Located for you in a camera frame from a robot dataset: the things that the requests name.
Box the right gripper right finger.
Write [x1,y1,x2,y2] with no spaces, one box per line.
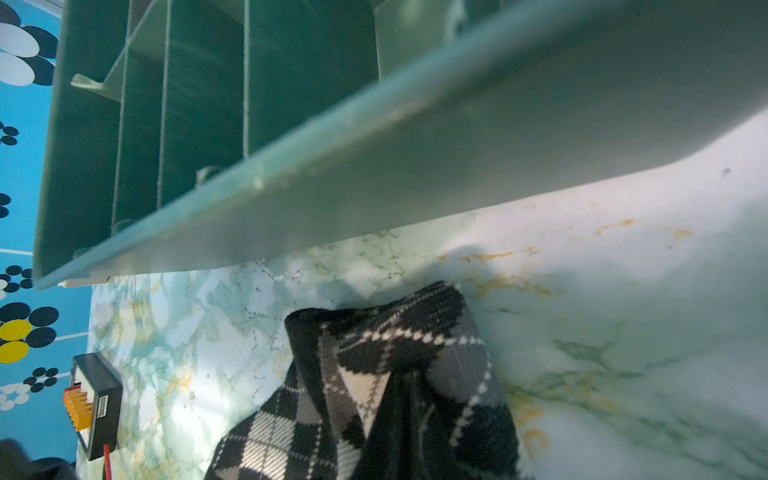
[416,400,456,480]

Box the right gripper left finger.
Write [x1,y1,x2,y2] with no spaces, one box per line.
[352,373,420,480]

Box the black grey argyle sock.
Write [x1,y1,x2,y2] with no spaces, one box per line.
[206,282,530,479]

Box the black box orange connector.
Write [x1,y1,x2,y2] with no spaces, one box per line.
[62,353,123,461]

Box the green compartment tray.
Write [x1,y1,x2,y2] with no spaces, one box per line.
[32,1,767,290]

